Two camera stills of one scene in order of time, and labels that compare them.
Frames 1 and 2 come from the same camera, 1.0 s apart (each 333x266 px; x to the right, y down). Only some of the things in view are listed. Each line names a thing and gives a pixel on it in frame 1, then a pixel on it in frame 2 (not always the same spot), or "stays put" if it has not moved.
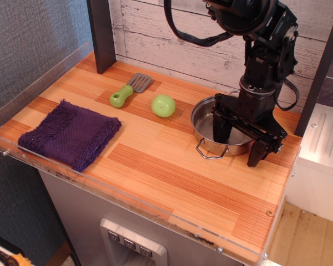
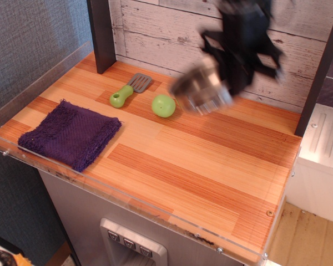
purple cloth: (70, 133) stays put
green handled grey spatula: (138, 83) stays put
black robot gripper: (252, 112) to (245, 44)
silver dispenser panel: (124, 247) stays put
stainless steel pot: (202, 120) to (199, 88)
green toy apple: (163, 106) stays put
